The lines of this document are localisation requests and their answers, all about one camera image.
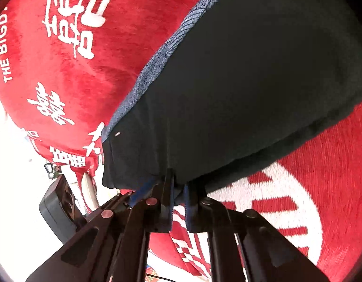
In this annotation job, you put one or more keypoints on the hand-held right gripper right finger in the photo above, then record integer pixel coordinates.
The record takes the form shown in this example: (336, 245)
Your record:
(188, 208)

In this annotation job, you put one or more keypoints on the small dark green object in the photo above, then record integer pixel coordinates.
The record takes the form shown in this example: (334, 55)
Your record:
(52, 171)

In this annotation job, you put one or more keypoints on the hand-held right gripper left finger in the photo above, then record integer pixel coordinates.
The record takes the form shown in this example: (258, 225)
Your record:
(167, 205)

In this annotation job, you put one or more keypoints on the black pants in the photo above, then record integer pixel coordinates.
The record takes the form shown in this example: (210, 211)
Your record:
(228, 94)

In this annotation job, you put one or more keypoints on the cream rounded object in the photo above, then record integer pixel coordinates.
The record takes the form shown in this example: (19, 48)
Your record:
(89, 189)

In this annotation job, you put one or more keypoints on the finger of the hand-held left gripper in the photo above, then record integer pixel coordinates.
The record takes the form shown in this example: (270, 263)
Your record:
(141, 193)

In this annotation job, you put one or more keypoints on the red printed blanket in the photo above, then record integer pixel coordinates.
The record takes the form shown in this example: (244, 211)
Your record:
(81, 76)

